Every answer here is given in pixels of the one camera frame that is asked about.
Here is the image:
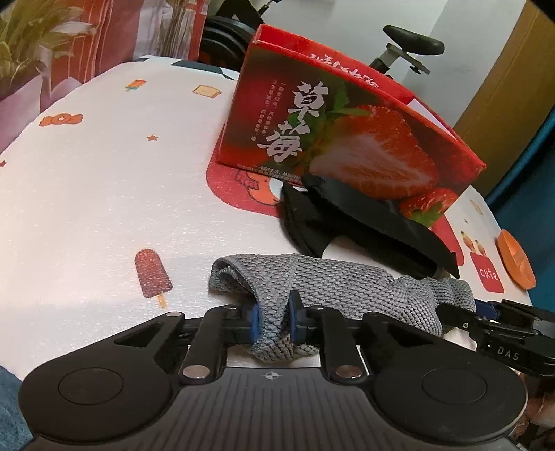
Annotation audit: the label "black soft cloth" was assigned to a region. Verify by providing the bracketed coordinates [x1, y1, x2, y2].
[281, 172, 461, 279]

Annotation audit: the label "grey knitted cloth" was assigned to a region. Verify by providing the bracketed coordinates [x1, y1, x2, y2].
[208, 252, 476, 364]

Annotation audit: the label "black exercise bike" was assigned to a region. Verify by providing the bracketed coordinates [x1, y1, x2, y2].
[202, 0, 446, 83]

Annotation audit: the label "cartoon printed table mat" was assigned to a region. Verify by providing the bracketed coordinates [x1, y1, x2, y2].
[0, 56, 535, 379]

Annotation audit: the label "wooden door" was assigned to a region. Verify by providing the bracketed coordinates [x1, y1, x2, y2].
[453, 3, 552, 201]

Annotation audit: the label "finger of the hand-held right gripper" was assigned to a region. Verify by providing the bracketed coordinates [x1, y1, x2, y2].
[474, 299, 545, 324]
[436, 302, 483, 344]

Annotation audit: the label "dark teal chair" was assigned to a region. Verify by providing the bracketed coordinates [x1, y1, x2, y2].
[486, 125, 555, 314]

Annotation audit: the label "red strawberry print box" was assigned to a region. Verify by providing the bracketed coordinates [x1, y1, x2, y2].
[215, 24, 487, 229]

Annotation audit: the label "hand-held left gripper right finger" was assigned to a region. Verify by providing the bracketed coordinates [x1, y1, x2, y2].
[288, 290, 443, 385]

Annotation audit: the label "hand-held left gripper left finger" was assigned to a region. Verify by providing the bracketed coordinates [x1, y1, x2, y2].
[113, 303, 261, 385]

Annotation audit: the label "person's blue pants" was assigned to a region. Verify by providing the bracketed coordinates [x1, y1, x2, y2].
[0, 363, 34, 451]

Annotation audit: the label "white paper sheet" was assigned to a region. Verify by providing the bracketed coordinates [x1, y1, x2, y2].
[324, 236, 436, 275]

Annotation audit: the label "orange round dish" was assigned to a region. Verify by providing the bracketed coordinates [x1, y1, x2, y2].
[496, 229, 537, 288]

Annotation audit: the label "person's right hand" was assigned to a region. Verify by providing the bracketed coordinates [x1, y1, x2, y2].
[526, 381, 555, 435]

